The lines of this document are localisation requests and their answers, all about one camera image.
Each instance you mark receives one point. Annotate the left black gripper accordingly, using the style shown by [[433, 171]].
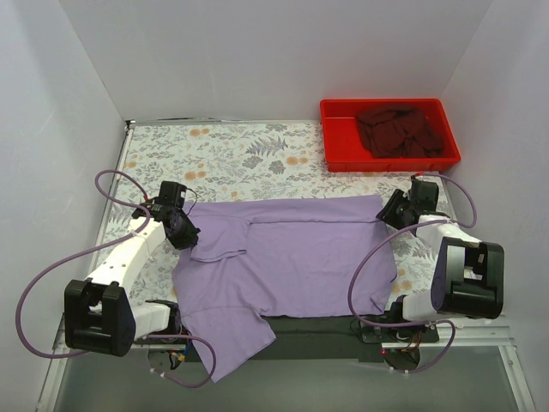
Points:
[[187, 236]]

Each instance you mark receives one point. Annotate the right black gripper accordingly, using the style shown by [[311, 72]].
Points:
[[390, 211]]

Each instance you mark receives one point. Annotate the purple t shirt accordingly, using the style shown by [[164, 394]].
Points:
[[300, 258]]

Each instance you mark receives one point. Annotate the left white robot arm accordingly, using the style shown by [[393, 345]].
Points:
[[98, 316]]

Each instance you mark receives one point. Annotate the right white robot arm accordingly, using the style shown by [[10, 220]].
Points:
[[468, 280]]

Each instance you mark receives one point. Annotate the floral table cloth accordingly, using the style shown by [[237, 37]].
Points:
[[236, 162]]

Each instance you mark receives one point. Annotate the dark red t shirt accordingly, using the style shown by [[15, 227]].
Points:
[[398, 131]]

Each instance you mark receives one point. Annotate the red plastic bin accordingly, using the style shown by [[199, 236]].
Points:
[[344, 152]]

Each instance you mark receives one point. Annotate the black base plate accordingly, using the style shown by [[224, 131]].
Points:
[[305, 339]]

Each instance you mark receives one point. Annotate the aluminium frame rail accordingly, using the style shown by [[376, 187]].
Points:
[[475, 370]]

